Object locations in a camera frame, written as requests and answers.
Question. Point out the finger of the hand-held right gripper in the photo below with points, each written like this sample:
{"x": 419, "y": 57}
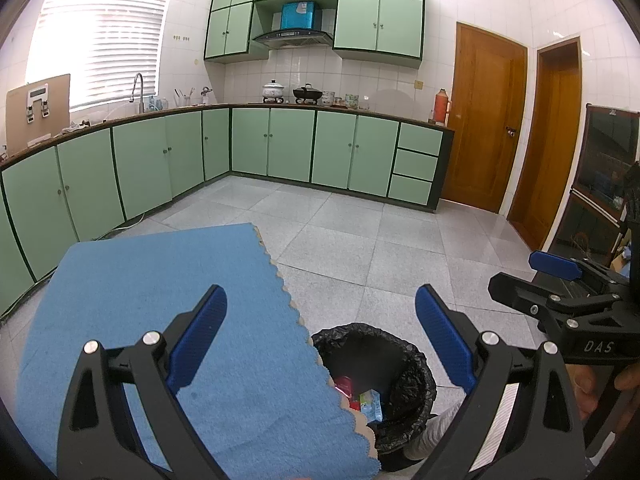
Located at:
{"x": 555, "y": 263}
{"x": 515, "y": 290}

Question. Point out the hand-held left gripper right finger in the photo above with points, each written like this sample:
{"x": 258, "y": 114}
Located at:
{"x": 445, "y": 345}

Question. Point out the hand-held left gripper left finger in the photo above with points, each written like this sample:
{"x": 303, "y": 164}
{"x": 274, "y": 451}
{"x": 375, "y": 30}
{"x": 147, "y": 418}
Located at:
{"x": 195, "y": 345}

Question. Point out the trash bin with black liner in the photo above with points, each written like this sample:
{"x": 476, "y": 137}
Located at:
{"x": 400, "y": 360}

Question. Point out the blue drink carton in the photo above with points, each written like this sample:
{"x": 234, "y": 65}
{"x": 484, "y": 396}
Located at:
{"x": 371, "y": 405}

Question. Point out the red soda can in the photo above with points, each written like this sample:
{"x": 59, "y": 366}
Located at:
{"x": 345, "y": 387}

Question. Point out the person's right hand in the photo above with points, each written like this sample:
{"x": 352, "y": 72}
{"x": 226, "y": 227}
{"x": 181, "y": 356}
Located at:
{"x": 585, "y": 390}

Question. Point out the white striped clothing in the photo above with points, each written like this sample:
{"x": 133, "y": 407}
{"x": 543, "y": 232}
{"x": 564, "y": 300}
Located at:
{"x": 435, "y": 430}

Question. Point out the blue scalloped tablecloth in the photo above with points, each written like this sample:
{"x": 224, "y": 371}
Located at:
{"x": 175, "y": 260}

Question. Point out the wooden door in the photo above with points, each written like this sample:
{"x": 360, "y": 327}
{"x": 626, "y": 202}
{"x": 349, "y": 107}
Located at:
{"x": 550, "y": 150}
{"x": 482, "y": 120}

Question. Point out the dark glass cabinet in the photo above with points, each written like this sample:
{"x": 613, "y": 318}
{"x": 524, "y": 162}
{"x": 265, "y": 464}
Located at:
{"x": 605, "y": 160}

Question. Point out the orange thermos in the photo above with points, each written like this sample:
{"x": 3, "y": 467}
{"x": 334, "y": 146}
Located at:
{"x": 441, "y": 107}

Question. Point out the green base cabinets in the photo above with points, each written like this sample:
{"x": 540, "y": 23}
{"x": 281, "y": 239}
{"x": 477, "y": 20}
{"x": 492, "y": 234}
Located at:
{"x": 290, "y": 145}

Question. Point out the utensil holder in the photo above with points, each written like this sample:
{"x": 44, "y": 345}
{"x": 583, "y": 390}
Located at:
{"x": 183, "y": 99}

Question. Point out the glass jar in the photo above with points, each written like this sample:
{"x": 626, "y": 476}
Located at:
{"x": 351, "y": 101}

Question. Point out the kitchen faucet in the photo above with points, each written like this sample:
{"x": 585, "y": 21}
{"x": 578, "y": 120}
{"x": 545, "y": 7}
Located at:
{"x": 139, "y": 90}

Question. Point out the white cooking pot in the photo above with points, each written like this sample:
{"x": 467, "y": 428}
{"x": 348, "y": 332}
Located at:
{"x": 273, "y": 91}

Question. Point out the white bowl stack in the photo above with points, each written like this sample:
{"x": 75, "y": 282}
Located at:
{"x": 329, "y": 99}

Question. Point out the black wok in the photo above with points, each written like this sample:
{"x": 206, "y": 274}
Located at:
{"x": 308, "y": 94}

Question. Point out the range hood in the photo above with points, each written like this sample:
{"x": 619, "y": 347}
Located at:
{"x": 292, "y": 40}

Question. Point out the white window blind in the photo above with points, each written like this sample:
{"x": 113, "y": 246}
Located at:
{"x": 100, "y": 35}

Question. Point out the blue box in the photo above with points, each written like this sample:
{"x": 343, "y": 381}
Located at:
{"x": 300, "y": 16}

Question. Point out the green wall cabinets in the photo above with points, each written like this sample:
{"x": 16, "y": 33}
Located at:
{"x": 380, "y": 25}

